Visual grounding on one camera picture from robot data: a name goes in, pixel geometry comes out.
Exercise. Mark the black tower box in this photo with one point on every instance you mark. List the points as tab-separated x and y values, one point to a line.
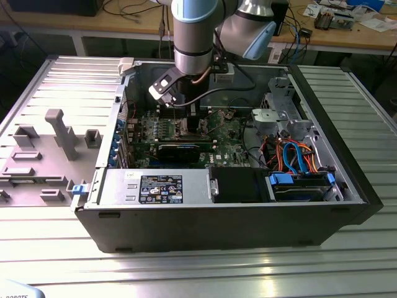
283	18

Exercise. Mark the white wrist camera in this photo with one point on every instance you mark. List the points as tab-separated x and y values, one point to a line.
161	90

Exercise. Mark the vented metal drive cage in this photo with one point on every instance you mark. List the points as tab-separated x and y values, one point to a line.
291	102

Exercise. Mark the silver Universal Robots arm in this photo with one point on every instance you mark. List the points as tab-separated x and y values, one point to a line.
192	37

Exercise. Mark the hard disk blue carrier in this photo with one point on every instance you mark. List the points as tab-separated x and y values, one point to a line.
297	194

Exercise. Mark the wooden workbench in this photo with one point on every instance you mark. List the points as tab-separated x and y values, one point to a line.
124	21

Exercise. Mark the silver metal bracket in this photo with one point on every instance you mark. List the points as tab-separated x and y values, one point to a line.
263	119

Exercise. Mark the black bracketed wrist camera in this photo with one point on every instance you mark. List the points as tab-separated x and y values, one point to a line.
223	77

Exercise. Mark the black equipment box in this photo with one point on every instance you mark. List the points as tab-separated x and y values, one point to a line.
46	7

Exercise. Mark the grey parts rack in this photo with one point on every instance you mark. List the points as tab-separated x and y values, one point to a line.
66	136

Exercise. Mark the CPU socket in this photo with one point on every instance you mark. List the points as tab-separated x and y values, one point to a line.
181	128

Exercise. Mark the black graphics card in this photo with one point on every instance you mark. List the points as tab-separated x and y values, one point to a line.
178	153

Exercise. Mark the blue plastic latch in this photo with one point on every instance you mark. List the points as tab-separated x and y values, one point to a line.
79	190

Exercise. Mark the silver power supply unit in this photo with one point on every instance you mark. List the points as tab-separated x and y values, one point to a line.
118	198

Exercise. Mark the metal rear port block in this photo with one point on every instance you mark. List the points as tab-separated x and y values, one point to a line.
131	127

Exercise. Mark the black open PC case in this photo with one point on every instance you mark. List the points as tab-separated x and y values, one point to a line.
217	229

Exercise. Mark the white labelled device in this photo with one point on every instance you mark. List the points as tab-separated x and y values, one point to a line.
18	288

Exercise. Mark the black plastic drive cover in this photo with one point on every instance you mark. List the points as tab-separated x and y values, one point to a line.
239	186

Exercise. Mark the green motherboard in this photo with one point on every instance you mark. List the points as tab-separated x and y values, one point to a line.
229	146

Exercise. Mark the copper CPU cooler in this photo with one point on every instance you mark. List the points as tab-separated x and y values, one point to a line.
324	20

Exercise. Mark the coin cell battery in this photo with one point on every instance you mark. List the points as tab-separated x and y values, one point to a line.
229	115

